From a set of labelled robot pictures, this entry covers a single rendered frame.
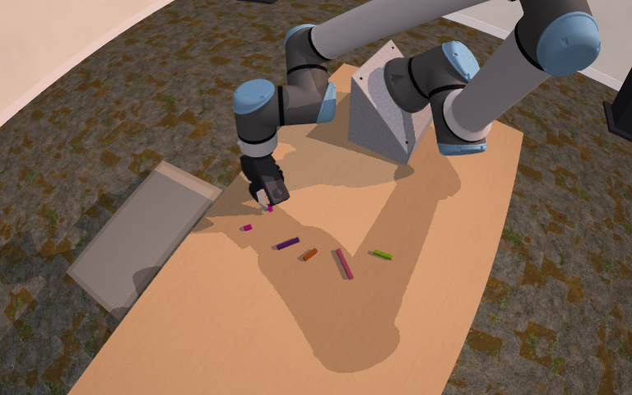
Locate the lime green rod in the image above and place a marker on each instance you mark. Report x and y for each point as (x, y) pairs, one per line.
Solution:
(382, 254)

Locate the purple rod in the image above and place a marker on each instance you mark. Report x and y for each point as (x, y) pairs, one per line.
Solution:
(288, 243)

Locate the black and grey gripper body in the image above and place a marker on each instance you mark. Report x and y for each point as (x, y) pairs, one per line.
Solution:
(248, 169)

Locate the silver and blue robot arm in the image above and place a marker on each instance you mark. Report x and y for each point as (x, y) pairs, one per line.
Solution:
(559, 37)

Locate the orange rod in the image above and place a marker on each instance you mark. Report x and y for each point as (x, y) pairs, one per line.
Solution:
(310, 254)

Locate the pink rod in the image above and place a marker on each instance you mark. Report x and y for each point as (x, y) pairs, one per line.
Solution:
(344, 264)

